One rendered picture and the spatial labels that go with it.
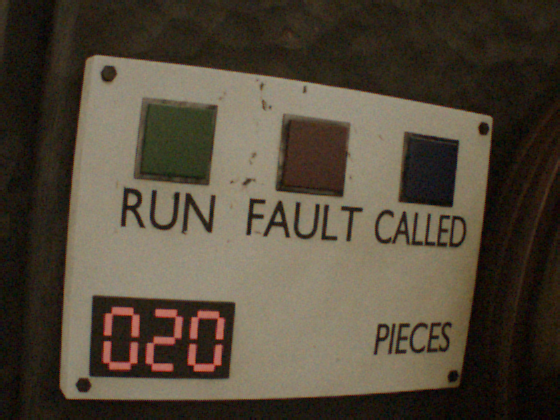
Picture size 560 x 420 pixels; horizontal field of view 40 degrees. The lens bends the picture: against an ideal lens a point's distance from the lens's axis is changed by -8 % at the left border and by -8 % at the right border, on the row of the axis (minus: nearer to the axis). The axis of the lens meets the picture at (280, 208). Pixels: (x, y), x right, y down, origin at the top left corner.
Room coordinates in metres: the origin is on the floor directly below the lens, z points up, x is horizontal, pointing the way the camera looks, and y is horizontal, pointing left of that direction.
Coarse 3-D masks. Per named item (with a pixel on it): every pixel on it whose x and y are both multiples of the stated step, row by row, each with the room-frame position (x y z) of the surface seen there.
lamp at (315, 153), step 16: (288, 128) 0.45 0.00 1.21; (304, 128) 0.45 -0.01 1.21; (320, 128) 0.45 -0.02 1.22; (336, 128) 0.46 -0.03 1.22; (288, 144) 0.45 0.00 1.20; (304, 144) 0.45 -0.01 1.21; (320, 144) 0.45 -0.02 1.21; (336, 144) 0.46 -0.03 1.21; (288, 160) 0.45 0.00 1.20; (304, 160) 0.45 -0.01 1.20; (320, 160) 0.45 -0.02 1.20; (336, 160) 0.46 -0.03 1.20; (288, 176) 0.45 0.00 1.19; (304, 176) 0.45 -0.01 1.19; (320, 176) 0.46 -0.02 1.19; (336, 176) 0.46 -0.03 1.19
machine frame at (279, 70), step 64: (0, 0) 0.66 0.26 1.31; (64, 0) 0.45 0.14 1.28; (128, 0) 0.43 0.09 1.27; (192, 0) 0.44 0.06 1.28; (256, 0) 0.46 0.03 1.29; (320, 0) 0.48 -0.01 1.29; (384, 0) 0.50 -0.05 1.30; (448, 0) 0.52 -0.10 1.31; (512, 0) 0.55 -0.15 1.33; (0, 64) 0.48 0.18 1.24; (64, 64) 0.42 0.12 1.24; (192, 64) 0.45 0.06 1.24; (256, 64) 0.46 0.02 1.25; (320, 64) 0.48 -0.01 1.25; (384, 64) 0.50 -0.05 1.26; (448, 64) 0.52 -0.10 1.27; (512, 64) 0.55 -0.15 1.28; (0, 128) 0.48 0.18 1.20; (64, 128) 0.42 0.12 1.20; (512, 128) 0.55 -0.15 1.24; (0, 192) 0.48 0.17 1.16; (64, 192) 0.42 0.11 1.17; (0, 256) 0.48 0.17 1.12; (64, 256) 0.42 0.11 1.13; (0, 320) 0.48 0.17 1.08; (0, 384) 0.48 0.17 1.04
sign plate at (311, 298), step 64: (128, 64) 0.41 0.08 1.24; (128, 128) 0.41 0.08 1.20; (256, 128) 0.44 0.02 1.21; (384, 128) 0.48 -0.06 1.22; (448, 128) 0.50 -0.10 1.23; (128, 192) 0.41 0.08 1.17; (192, 192) 0.43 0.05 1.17; (256, 192) 0.44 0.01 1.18; (320, 192) 0.46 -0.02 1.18; (384, 192) 0.48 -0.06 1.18; (128, 256) 0.41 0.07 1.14; (192, 256) 0.43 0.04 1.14; (256, 256) 0.45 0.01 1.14; (320, 256) 0.46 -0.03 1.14; (384, 256) 0.48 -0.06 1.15; (448, 256) 0.50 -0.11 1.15; (64, 320) 0.41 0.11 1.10; (128, 320) 0.41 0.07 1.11; (256, 320) 0.45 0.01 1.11; (320, 320) 0.47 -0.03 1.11; (384, 320) 0.49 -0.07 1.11; (448, 320) 0.51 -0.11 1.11; (64, 384) 0.41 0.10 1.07; (128, 384) 0.42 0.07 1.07; (192, 384) 0.43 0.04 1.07; (256, 384) 0.45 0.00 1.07; (320, 384) 0.47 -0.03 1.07; (384, 384) 0.49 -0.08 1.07; (448, 384) 0.51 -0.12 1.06
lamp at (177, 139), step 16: (160, 112) 0.41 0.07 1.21; (176, 112) 0.42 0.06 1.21; (192, 112) 0.42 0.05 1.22; (208, 112) 0.43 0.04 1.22; (160, 128) 0.41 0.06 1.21; (176, 128) 0.42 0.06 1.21; (192, 128) 0.42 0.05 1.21; (208, 128) 0.43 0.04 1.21; (144, 144) 0.41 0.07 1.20; (160, 144) 0.41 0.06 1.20; (176, 144) 0.42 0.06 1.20; (192, 144) 0.42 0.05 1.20; (208, 144) 0.43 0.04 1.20; (144, 160) 0.41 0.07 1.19; (160, 160) 0.41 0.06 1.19; (176, 160) 0.42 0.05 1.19; (192, 160) 0.42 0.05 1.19; (208, 160) 0.43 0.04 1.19; (176, 176) 0.42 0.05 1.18; (192, 176) 0.42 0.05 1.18
